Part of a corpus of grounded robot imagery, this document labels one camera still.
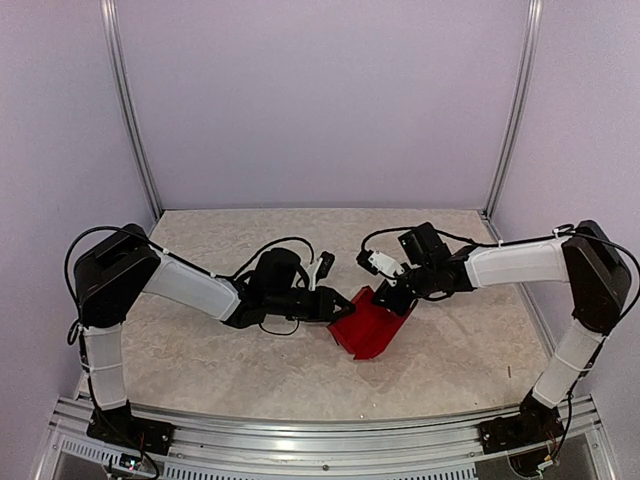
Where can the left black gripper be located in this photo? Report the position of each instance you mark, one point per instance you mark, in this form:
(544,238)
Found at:
(327,297)

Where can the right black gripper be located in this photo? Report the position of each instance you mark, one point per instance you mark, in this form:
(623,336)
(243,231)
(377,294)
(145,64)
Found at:
(395,303)

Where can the red paper box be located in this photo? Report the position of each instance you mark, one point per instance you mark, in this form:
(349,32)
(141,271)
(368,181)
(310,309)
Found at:
(367,332)

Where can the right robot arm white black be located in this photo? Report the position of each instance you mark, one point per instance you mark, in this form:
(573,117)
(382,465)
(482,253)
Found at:
(598,271)

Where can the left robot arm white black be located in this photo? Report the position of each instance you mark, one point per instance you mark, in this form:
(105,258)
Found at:
(107,269)

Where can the small green circuit board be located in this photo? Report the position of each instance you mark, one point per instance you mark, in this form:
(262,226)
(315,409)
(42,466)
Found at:
(130,462)

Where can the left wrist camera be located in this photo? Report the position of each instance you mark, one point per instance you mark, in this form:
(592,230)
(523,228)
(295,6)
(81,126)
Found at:
(319,269)

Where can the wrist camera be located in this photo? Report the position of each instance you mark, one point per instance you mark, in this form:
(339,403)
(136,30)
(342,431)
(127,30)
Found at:
(378,263)
(319,269)

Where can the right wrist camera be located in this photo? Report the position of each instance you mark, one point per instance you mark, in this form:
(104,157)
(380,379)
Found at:
(378,263)

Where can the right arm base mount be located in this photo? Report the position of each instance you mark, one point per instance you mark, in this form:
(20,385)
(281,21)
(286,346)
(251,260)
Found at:
(517,431)

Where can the front aluminium rail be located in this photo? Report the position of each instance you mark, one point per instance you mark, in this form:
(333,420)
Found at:
(218,447)

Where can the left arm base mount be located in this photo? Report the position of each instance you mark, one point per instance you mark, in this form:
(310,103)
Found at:
(150,436)

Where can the right aluminium frame post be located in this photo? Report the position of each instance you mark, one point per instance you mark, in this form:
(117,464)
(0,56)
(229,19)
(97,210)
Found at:
(517,107)

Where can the aluminium frame post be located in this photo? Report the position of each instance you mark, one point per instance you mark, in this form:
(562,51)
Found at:
(517,107)
(110,20)

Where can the left aluminium frame post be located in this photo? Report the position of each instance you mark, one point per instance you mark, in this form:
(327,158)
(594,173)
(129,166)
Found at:
(110,20)

